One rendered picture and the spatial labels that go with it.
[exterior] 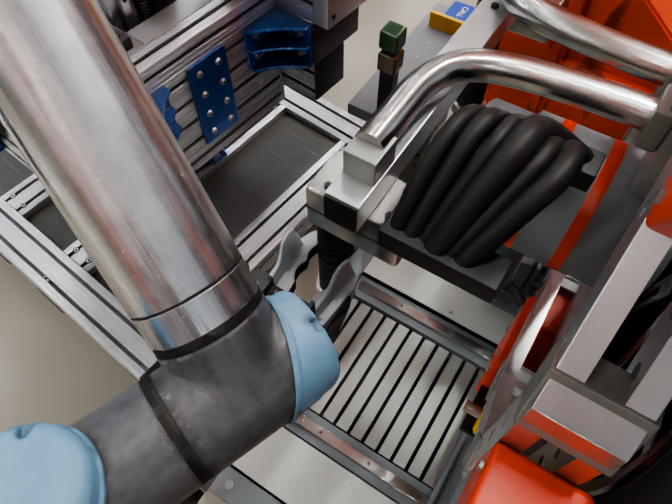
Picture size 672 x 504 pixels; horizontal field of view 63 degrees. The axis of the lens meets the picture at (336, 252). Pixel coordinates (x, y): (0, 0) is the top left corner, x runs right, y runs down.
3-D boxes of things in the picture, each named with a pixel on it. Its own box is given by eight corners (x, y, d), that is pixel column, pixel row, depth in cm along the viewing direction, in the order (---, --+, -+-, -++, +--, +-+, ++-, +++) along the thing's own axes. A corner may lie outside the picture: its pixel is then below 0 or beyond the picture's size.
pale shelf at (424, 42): (414, 143, 118) (416, 133, 115) (347, 113, 123) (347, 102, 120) (496, 35, 137) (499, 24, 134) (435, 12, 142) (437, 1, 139)
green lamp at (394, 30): (395, 56, 103) (398, 37, 99) (377, 48, 104) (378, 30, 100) (406, 44, 104) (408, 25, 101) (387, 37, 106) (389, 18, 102)
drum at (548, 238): (612, 329, 56) (686, 257, 44) (426, 235, 62) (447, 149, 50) (651, 232, 62) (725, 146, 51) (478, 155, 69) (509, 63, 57)
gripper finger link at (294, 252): (327, 202, 52) (282, 281, 47) (328, 237, 57) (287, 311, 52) (297, 191, 52) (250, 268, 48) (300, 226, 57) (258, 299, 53)
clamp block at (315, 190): (395, 270, 46) (402, 235, 41) (305, 222, 49) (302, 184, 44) (424, 228, 48) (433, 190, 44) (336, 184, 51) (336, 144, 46)
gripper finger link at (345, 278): (387, 237, 50) (318, 307, 46) (382, 270, 55) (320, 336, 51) (360, 219, 51) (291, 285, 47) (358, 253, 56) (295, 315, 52)
